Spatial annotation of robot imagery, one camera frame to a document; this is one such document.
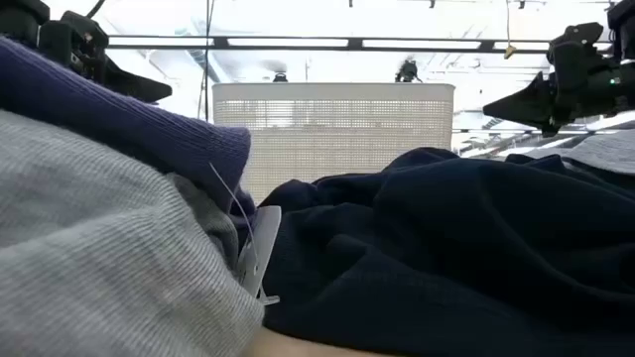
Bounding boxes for light grey ribbed garment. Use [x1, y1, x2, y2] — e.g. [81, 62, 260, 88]
[0, 108, 266, 357]

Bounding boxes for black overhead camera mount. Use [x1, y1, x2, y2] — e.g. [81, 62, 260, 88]
[395, 58, 423, 83]

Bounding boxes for white perforated plastic laundry basket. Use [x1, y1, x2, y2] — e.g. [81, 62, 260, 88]
[211, 82, 456, 204]

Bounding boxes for navy blue garment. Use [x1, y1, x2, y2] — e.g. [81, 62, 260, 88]
[257, 147, 635, 357]

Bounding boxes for white paper price tag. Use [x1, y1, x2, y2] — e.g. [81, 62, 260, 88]
[207, 162, 283, 306]

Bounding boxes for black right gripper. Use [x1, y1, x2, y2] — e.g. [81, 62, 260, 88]
[483, 22, 612, 138]

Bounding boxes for black overhead frame beam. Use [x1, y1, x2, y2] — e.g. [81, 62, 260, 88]
[106, 35, 616, 55]

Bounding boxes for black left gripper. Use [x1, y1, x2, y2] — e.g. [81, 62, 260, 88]
[38, 9, 174, 104]

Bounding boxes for purple knit garment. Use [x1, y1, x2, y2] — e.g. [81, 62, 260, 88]
[0, 35, 258, 249]

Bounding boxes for thin black frame rail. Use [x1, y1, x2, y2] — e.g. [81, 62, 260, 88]
[451, 127, 604, 136]

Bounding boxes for black hanging cable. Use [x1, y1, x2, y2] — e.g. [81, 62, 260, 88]
[196, 0, 217, 123]

